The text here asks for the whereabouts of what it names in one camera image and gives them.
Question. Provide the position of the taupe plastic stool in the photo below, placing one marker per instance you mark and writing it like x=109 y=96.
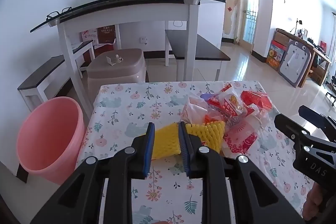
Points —
x=115 y=74

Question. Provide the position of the pink plastic bucket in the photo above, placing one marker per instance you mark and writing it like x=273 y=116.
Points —
x=47 y=134

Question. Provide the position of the small red box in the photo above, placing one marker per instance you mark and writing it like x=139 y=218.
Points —
x=323 y=45

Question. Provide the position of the clear bag with red print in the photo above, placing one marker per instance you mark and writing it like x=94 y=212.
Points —
x=241 y=138

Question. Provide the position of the red white snack packet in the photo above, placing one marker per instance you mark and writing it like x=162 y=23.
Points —
x=233 y=106

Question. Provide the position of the person's right hand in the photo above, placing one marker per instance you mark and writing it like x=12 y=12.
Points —
x=313 y=203

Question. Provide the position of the white wall socket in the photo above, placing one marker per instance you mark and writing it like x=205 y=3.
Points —
x=143 y=40

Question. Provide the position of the red crumpled packet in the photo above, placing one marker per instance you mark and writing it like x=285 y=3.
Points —
x=257 y=99

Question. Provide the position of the white crumpled plastic bag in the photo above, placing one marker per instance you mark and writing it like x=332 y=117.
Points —
x=195 y=108

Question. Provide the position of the small white bottle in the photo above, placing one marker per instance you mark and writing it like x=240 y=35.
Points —
x=119 y=58

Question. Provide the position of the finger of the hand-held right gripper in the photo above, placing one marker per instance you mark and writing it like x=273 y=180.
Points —
x=320 y=121
x=291 y=129

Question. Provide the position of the glass balcony door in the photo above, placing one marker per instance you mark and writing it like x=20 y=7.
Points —
x=250 y=11

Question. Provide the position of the white table with glass top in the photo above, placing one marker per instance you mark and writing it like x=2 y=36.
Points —
x=126 y=12

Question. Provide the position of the white bench with dark top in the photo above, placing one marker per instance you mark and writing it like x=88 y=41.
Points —
x=199 y=48
x=42 y=74

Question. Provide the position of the small white card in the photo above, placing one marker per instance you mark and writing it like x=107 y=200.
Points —
x=110 y=60

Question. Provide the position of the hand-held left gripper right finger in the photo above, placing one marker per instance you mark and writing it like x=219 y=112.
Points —
x=184 y=153

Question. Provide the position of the white paper sheet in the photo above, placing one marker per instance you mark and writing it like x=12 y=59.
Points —
x=78 y=46

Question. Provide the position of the black eyeglasses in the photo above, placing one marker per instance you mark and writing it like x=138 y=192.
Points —
x=63 y=10

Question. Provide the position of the dark red paper bag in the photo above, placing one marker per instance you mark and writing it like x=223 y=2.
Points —
x=106 y=35

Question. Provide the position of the wooden desk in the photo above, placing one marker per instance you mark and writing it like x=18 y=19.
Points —
x=319 y=66

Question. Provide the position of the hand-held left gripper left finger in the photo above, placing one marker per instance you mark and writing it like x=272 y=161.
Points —
x=148 y=150

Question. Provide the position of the floral printed tablecloth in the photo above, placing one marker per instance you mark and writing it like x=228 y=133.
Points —
x=126 y=113

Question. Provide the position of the brown cardboard box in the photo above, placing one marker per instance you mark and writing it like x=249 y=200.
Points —
x=281 y=37

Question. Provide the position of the black metal frame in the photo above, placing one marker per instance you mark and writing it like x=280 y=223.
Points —
x=332 y=94

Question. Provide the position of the grey children's drawing board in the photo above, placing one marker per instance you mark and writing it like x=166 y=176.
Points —
x=294 y=64

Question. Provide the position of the printed fruit carton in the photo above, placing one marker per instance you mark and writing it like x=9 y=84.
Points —
x=274 y=56

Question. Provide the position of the yellow foam fruit net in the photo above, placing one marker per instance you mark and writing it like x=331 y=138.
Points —
x=207 y=134
x=166 y=142

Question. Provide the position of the black desk stand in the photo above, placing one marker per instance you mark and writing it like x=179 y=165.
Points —
x=298 y=22

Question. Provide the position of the white and red paper bag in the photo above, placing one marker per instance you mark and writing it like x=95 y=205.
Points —
x=89 y=36

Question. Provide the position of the small red sachet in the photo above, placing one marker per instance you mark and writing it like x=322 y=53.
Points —
x=226 y=88

